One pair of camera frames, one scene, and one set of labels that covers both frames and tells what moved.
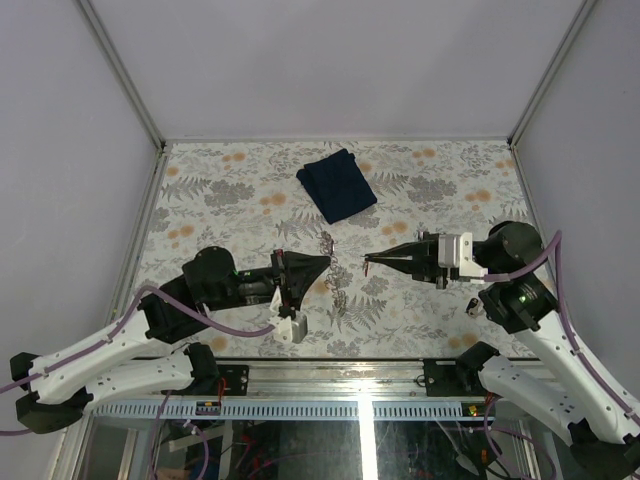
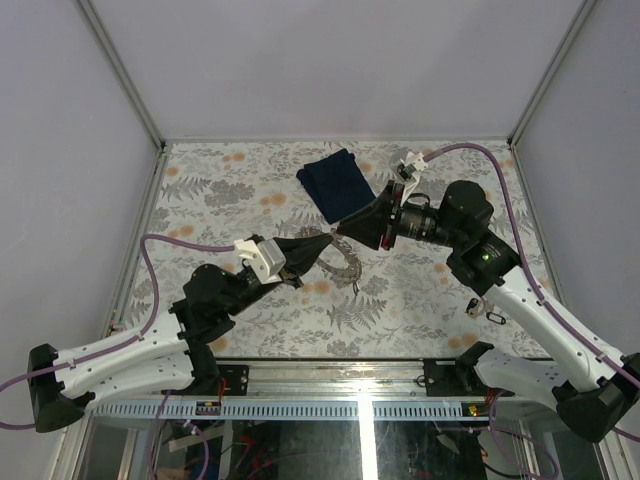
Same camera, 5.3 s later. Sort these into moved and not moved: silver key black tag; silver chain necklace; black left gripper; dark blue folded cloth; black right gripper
Moved: black left gripper; silver chain necklace; black right gripper
Not moved: silver key black tag; dark blue folded cloth
